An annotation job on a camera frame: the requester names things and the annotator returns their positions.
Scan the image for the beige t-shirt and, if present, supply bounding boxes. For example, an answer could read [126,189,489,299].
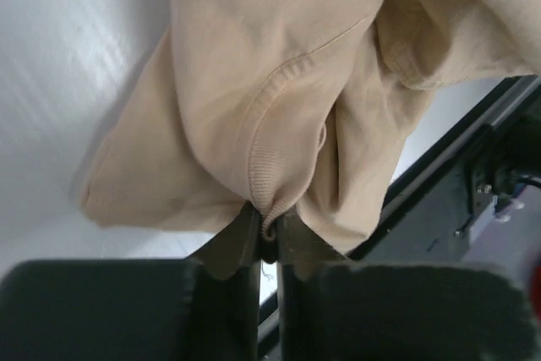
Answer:
[81,0,540,253]

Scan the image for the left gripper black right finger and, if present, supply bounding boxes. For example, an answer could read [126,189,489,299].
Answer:
[275,215,533,360]

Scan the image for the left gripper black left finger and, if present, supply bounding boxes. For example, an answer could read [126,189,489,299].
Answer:
[1,205,259,360]

